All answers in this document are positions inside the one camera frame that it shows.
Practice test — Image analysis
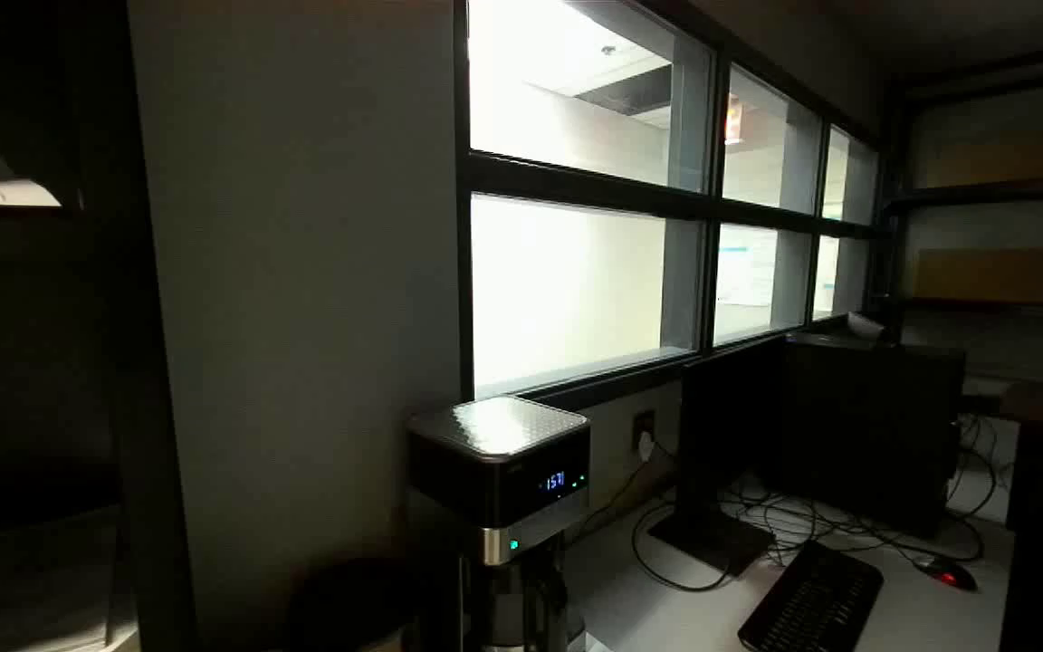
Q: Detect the black keyboard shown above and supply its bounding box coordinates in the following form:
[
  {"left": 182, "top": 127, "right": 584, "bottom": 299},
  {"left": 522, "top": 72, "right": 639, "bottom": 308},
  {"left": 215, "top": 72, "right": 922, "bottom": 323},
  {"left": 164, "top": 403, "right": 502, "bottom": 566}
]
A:
[{"left": 740, "top": 544, "right": 884, "bottom": 652}]

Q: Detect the upper cardboard box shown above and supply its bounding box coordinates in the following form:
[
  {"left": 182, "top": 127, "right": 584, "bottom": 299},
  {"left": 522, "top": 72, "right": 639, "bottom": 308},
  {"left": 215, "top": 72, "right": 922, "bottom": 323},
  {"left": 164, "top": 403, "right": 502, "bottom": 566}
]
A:
[{"left": 913, "top": 127, "right": 1043, "bottom": 189}]

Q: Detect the black coffee carafe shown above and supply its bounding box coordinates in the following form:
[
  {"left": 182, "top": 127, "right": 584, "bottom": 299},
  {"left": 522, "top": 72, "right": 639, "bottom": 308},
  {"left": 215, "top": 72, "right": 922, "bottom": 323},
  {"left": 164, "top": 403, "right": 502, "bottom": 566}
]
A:
[{"left": 470, "top": 558, "right": 574, "bottom": 652}]

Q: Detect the black silver coffee machine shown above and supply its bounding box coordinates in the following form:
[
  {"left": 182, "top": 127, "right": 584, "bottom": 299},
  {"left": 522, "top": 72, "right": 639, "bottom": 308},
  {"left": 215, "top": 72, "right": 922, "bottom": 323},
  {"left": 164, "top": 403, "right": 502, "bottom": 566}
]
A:
[{"left": 406, "top": 400, "right": 589, "bottom": 652}]

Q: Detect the black mouse with red light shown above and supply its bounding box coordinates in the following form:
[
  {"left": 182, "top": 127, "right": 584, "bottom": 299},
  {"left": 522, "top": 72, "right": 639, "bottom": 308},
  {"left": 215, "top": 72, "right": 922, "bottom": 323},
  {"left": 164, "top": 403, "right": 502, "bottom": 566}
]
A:
[{"left": 927, "top": 563, "right": 979, "bottom": 594}]

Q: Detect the black window frame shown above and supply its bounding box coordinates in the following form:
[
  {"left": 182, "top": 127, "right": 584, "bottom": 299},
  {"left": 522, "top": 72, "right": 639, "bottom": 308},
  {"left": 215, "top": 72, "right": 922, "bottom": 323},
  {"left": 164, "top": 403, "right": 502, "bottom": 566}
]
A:
[{"left": 455, "top": 0, "right": 877, "bottom": 400}]

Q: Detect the wall power outlet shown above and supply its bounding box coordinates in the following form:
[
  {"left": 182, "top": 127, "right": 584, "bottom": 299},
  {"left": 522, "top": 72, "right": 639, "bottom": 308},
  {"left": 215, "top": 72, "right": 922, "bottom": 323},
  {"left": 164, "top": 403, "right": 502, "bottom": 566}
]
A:
[{"left": 632, "top": 411, "right": 654, "bottom": 462}]

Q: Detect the lower cardboard box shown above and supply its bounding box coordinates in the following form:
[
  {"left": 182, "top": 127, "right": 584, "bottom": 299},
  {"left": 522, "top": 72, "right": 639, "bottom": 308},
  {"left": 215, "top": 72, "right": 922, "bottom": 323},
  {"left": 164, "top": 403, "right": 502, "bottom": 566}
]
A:
[{"left": 913, "top": 250, "right": 1043, "bottom": 303}]

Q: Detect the dark metal shelf unit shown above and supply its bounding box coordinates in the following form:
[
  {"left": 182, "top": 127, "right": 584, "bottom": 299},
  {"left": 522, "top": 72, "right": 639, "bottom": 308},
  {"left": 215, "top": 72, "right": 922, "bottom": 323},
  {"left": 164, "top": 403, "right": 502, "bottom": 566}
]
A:
[{"left": 881, "top": 50, "right": 1043, "bottom": 428}]

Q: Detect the black cable on desk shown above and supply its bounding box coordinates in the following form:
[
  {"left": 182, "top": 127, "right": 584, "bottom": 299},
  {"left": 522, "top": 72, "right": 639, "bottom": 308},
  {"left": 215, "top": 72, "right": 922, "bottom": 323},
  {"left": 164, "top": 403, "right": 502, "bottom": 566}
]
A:
[{"left": 626, "top": 493, "right": 732, "bottom": 597}]

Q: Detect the black computer monitor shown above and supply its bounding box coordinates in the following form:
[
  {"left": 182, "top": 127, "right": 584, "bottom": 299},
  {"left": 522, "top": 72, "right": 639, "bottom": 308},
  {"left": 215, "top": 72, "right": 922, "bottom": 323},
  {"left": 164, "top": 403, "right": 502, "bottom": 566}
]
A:
[{"left": 653, "top": 337, "right": 965, "bottom": 576}]

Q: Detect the cardboard box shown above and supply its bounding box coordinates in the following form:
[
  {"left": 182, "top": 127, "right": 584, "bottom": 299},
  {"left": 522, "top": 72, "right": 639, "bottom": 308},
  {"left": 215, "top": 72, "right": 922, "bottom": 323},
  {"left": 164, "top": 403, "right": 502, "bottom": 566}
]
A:
[
  {"left": 913, "top": 250, "right": 1043, "bottom": 303},
  {"left": 913, "top": 127, "right": 1043, "bottom": 189}
]

